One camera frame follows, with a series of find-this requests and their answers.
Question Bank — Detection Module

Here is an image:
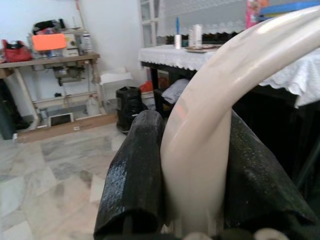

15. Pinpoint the black table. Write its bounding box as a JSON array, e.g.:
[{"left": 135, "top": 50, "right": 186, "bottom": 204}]
[{"left": 140, "top": 60, "right": 320, "bottom": 195}]

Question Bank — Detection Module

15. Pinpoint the dark green container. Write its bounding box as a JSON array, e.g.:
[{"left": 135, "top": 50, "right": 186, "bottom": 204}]
[{"left": 0, "top": 79, "right": 19, "bottom": 141}]

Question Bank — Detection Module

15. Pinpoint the long brown cardboard box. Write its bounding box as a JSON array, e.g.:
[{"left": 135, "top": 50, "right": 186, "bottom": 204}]
[{"left": 15, "top": 113, "right": 119, "bottom": 144}]

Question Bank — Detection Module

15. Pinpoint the pink box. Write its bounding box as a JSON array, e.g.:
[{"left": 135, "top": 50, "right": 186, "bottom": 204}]
[{"left": 245, "top": 0, "right": 270, "bottom": 30}]

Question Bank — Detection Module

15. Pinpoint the white framed panel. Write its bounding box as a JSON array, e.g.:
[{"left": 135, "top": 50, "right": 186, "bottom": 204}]
[{"left": 47, "top": 112, "right": 75, "bottom": 129}]

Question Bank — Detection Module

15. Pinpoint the blue yellow carton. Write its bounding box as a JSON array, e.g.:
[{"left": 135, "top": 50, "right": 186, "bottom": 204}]
[{"left": 258, "top": 0, "right": 320, "bottom": 21}]

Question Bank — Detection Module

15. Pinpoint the wooden sewing table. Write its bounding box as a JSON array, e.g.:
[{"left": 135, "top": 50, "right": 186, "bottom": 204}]
[{"left": 0, "top": 53, "right": 105, "bottom": 132}]

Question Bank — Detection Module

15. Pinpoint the black ribbed bin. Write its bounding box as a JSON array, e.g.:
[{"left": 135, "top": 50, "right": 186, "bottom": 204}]
[{"left": 115, "top": 85, "right": 149, "bottom": 135}]

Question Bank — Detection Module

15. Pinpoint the orange card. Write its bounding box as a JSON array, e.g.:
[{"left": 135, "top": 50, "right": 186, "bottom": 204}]
[{"left": 31, "top": 33, "right": 68, "bottom": 52}]

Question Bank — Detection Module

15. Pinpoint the sewing machine motor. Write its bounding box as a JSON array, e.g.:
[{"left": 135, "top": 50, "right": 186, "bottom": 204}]
[{"left": 51, "top": 65, "right": 85, "bottom": 87}]

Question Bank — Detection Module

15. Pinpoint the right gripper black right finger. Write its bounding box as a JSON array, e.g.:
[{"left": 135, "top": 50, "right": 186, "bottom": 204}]
[{"left": 223, "top": 110, "right": 320, "bottom": 228}]

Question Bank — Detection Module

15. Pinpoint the white plastic jug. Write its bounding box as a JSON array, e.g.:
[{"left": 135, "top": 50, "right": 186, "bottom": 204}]
[{"left": 85, "top": 95, "right": 100, "bottom": 117}]

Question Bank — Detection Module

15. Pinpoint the white lace curtain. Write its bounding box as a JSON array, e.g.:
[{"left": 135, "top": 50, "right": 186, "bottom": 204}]
[{"left": 155, "top": 0, "right": 247, "bottom": 38}]

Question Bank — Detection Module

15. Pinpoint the tall white thread cone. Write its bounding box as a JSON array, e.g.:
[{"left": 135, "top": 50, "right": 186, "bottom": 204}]
[{"left": 191, "top": 23, "right": 203, "bottom": 48}]

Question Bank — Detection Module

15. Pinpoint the red plastic bag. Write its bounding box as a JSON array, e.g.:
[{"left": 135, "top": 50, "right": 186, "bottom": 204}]
[{"left": 139, "top": 80, "right": 154, "bottom": 94}]

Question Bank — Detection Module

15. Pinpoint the pale wooden stick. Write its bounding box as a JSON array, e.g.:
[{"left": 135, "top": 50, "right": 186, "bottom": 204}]
[{"left": 74, "top": 0, "right": 86, "bottom": 30}]

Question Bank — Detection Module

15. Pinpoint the white plastic stool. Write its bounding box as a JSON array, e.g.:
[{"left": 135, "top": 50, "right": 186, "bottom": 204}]
[{"left": 99, "top": 66, "right": 134, "bottom": 114}]

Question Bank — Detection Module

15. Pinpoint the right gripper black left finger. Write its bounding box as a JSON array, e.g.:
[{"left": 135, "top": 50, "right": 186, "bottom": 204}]
[{"left": 93, "top": 109, "right": 166, "bottom": 240}]

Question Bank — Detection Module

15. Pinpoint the cream dustpan with loop handle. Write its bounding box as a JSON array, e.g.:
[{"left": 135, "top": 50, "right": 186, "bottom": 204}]
[{"left": 159, "top": 5, "right": 320, "bottom": 240}]

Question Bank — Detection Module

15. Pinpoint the grey spray can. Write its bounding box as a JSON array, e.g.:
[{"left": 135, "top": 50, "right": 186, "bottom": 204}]
[{"left": 82, "top": 30, "right": 92, "bottom": 55}]

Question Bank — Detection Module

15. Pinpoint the folded white cloth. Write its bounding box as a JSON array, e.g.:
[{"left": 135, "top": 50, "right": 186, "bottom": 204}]
[{"left": 160, "top": 78, "right": 191, "bottom": 105}]

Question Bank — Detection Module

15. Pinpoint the white window frame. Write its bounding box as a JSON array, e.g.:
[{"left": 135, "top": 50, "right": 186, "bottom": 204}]
[{"left": 139, "top": 0, "right": 161, "bottom": 49}]

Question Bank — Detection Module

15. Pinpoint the white sewing machine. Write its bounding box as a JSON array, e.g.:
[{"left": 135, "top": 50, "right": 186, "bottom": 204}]
[{"left": 61, "top": 31, "right": 84, "bottom": 57}]

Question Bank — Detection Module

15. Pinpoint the black clothes pile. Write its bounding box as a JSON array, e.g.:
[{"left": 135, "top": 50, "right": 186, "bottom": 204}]
[{"left": 31, "top": 18, "right": 67, "bottom": 36}]

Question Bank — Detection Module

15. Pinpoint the white lace tablecloth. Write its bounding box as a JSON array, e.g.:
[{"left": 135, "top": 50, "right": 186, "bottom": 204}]
[{"left": 137, "top": 44, "right": 320, "bottom": 109}]

